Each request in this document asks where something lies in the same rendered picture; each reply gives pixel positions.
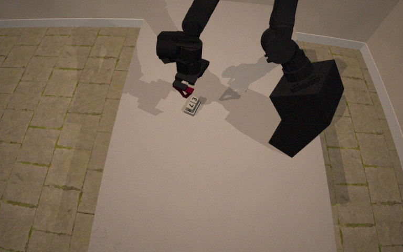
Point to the white calendar cube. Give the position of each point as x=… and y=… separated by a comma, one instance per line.
x=194, y=100
x=191, y=107

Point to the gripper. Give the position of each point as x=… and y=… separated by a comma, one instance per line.
x=194, y=71

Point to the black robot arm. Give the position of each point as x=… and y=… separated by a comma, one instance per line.
x=276, y=42

